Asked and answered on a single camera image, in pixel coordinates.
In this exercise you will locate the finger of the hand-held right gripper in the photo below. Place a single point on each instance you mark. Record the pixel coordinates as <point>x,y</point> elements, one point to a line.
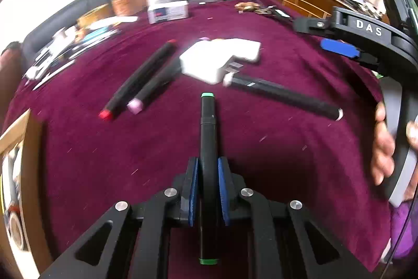
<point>339,47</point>
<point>313,25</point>

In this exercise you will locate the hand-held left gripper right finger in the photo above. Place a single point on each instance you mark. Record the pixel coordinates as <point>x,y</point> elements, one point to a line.
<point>225,192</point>

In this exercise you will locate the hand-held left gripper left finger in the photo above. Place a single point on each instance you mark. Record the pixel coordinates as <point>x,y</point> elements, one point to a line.
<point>192,192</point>

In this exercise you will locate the black marker green caps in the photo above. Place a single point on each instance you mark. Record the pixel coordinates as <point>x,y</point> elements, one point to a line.
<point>208,135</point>

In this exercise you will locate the cardboard box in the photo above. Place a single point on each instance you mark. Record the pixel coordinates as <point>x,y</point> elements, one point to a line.
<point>36,168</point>

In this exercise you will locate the person's right hand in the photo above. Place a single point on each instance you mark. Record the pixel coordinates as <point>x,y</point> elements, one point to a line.
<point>383,148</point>

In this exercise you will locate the bunch of keys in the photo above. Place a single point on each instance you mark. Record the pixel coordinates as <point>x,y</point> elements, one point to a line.
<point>261,8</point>

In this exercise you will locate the black marker white caps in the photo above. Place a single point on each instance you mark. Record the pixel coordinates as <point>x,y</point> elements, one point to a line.
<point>284,96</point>

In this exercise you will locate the black marker pale pink caps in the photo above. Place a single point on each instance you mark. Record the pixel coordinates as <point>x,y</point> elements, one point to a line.
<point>156,86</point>

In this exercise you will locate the black marker red caps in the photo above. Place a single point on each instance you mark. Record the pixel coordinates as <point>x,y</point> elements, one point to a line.
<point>140,76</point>

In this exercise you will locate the small white printed box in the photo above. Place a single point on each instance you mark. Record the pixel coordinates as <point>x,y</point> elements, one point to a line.
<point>168,12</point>

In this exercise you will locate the cluster of pens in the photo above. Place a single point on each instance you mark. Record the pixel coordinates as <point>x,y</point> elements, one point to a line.
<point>72,43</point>

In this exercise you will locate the brown packing tape roll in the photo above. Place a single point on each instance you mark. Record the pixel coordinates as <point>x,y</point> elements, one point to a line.
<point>94,16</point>

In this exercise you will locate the red-brown chair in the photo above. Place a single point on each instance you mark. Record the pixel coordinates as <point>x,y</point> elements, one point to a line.
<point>9,76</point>

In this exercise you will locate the black leather sofa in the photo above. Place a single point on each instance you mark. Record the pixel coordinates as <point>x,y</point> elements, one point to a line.
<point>49,20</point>

